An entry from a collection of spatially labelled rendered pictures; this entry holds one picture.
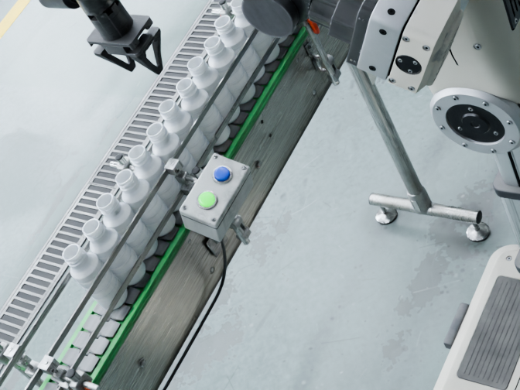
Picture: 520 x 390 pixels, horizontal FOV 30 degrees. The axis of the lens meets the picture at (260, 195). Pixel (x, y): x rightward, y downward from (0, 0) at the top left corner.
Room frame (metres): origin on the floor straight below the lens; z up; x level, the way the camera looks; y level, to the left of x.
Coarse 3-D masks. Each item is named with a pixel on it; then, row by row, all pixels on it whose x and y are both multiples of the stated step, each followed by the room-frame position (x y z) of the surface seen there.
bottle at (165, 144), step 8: (152, 128) 1.53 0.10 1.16; (160, 128) 1.53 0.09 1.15; (152, 136) 1.50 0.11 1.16; (160, 136) 1.50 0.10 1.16; (168, 136) 1.50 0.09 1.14; (176, 136) 1.51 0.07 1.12; (160, 144) 1.50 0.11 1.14; (168, 144) 1.49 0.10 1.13; (176, 144) 1.49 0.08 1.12; (160, 152) 1.49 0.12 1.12; (168, 152) 1.48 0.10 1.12; (184, 152) 1.49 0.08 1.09; (168, 160) 1.49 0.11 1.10; (184, 160) 1.49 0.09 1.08; (192, 160) 1.50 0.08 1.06; (184, 168) 1.48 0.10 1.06; (192, 168) 1.49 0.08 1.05; (200, 168) 1.51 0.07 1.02
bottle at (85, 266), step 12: (72, 252) 1.36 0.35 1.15; (84, 252) 1.34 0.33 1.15; (72, 264) 1.33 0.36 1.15; (84, 264) 1.33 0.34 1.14; (96, 264) 1.33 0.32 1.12; (72, 276) 1.34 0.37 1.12; (84, 276) 1.32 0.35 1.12; (96, 276) 1.32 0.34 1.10; (108, 276) 1.33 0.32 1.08; (84, 288) 1.33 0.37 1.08; (96, 288) 1.32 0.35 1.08; (108, 288) 1.32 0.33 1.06; (96, 300) 1.33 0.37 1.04; (108, 300) 1.32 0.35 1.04; (120, 300) 1.32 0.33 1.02
